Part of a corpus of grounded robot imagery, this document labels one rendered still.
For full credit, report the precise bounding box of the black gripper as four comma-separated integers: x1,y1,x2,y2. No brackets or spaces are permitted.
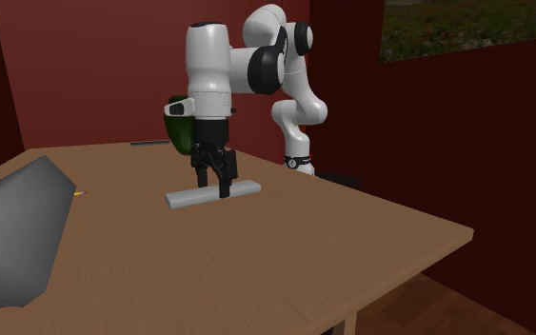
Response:
190,118,239,200

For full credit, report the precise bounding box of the grey bar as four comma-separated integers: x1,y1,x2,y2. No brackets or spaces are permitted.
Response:
164,179,263,210

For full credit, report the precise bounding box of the dark green rounded object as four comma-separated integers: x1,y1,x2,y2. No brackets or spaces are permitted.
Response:
163,94,195,157

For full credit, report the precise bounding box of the wooden table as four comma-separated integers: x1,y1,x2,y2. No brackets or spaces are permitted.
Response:
0,140,475,335

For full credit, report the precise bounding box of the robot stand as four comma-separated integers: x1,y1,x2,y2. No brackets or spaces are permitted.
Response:
314,171,361,191

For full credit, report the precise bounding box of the large grey angular object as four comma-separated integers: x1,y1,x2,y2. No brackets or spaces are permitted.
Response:
0,154,78,316

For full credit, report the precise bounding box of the window with green view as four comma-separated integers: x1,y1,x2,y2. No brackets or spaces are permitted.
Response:
379,0,536,65

